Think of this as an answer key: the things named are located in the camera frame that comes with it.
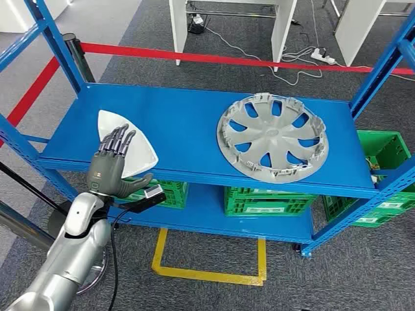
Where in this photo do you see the white wire bundle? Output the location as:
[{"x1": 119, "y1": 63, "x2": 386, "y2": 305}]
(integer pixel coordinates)
[{"x1": 366, "y1": 156, "x2": 379, "y2": 183}]

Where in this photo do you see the white triangular plastic part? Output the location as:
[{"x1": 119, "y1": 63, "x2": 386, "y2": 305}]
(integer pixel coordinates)
[{"x1": 98, "y1": 109, "x2": 159, "y2": 178}]

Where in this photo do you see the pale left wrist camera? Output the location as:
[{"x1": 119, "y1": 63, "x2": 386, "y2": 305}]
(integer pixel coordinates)
[{"x1": 144, "y1": 185, "x2": 163, "y2": 199}]

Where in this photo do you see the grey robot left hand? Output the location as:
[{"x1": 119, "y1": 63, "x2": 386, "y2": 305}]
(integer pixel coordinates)
[{"x1": 86, "y1": 123, "x2": 153, "y2": 199}]

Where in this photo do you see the black camera bracket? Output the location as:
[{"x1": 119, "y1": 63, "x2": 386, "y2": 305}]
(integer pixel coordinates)
[{"x1": 108, "y1": 192, "x2": 167, "y2": 216}]

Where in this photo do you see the white floor cable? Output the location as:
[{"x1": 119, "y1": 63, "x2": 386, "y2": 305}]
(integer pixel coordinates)
[{"x1": 204, "y1": 26, "x2": 324, "y2": 87}]

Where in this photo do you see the white power strip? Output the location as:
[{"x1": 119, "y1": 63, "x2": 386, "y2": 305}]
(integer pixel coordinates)
[{"x1": 310, "y1": 48, "x2": 336, "y2": 65}]

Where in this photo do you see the blue metal shelf rack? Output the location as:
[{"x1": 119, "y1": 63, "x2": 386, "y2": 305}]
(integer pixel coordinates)
[{"x1": 0, "y1": 0, "x2": 415, "y2": 259}]

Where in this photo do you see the black floor cable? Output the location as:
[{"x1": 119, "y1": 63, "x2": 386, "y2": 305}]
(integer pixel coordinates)
[{"x1": 290, "y1": 17, "x2": 311, "y2": 44}]

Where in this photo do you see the red barrier belt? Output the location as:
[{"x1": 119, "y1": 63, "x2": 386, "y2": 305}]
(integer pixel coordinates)
[
  {"x1": 80, "y1": 41, "x2": 415, "y2": 77},
  {"x1": 0, "y1": 56, "x2": 61, "y2": 149}
]

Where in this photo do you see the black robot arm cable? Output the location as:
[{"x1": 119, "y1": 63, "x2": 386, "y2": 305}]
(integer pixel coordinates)
[{"x1": 107, "y1": 209, "x2": 130, "y2": 311}]

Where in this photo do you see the black device with cables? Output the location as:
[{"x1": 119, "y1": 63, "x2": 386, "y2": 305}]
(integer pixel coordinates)
[{"x1": 187, "y1": 12, "x2": 210, "y2": 35}]

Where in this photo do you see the grey wheel hubcap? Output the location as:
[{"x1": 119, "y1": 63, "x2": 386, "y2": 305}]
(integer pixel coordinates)
[{"x1": 216, "y1": 92, "x2": 330, "y2": 184}]

